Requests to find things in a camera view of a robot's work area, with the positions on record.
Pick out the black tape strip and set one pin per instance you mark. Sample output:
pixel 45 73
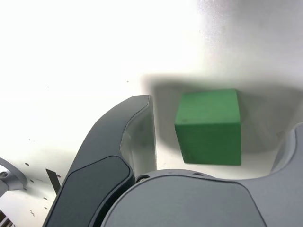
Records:
pixel 55 180

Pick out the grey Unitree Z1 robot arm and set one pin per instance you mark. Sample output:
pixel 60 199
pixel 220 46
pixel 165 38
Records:
pixel 14 177

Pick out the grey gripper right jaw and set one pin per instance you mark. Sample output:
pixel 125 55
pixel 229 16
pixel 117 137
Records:
pixel 189 203

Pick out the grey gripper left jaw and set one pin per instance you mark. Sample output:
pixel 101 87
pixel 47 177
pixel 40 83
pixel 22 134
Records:
pixel 99 153

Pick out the green cube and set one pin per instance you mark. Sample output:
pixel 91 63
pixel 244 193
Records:
pixel 208 132

